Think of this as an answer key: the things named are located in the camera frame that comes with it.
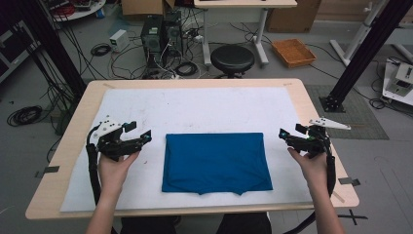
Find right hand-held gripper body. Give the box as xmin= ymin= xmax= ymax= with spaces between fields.
xmin=286 ymin=117 xmax=352 ymax=158

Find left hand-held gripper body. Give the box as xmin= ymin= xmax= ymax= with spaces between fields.
xmin=95 ymin=115 xmax=144 ymax=162

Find blue t-shirt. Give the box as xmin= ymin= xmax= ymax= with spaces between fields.
xmin=161 ymin=132 xmax=274 ymax=196

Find person's left hand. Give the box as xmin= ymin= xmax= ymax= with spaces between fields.
xmin=97 ymin=150 xmax=140 ymax=198

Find person's right hand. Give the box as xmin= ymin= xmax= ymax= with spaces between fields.
xmin=286 ymin=147 xmax=329 ymax=191

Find grey floor mat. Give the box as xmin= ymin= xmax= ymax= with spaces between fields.
xmin=305 ymin=85 xmax=390 ymax=140

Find grey tape strip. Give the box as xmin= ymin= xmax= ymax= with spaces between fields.
xmin=338 ymin=176 xmax=361 ymax=187
xmin=34 ymin=165 xmax=60 ymax=178

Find white table mat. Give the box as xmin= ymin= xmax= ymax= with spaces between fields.
xmin=59 ymin=87 xmax=315 ymax=213

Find orange tray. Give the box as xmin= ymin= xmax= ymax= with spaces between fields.
xmin=271 ymin=38 xmax=318 ymax=68

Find black tape cross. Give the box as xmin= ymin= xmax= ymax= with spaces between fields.
xmin=337 ymin=209 xmax=369 ymax=226

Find person's dark trousers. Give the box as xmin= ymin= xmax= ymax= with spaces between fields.
xmin=111 ymin=213 xmax=272 ymax=234

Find white power supply box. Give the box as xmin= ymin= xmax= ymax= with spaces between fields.
xmin=109 ymin=28 xmax=131 ymax=53

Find black computer tower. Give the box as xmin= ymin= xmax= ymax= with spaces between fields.
xmin=140 ymin=14 xmax=164 ymax=69
xmin=162 ymin=11 xmax=184 ymax=58

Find black round stool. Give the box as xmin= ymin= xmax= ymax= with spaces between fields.
xmin=209 ymin=44 xmax=256 ymax=79

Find white device on base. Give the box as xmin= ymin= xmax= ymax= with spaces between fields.
xmin=382 ymin=61 xmax=413 ymax=106

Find large cardboard box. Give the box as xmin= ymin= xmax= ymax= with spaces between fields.
xmin=266 ymin=6 xmax=322 ymax=33

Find white metal stand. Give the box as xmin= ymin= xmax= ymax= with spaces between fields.
xmin=330 ymin=0 xmax=391 ymax=66

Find round white table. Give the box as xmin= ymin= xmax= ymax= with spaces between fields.
xmin=48 ymin=0 xmax=106 ymax=22

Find white desk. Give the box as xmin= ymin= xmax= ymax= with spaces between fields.
xmin=193 ymin=0 xmax=298 ymax=67

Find left hand-held gripper black cable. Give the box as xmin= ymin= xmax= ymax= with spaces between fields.
xmin=85 ymin=125 xmax=102 ymax=206

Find hand-held gripper black cable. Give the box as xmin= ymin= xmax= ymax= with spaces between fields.
xmin=85 ymin=125 xmax=102 ymax=206
xmin=282 ymin=154 xmax=337 ymax=234

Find right hand-held gripper black cable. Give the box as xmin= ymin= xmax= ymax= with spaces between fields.
xmin=282 ymin=154 xmax=337 ymax=234

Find coiled black cable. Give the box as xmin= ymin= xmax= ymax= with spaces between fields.
xmin=174 ymin=61 xmax=199 ymax=77
xmin=7 ymin=105 xmax=44 ymax=127
xmin=91 ymin=43 xmax=112 ymax=57

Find black aluminium post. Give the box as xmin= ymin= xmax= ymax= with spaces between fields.
xmin=19 ymin=0 xmax=87 ymax=98
xmin=319 ymin=0 xmax=413 ymax=113

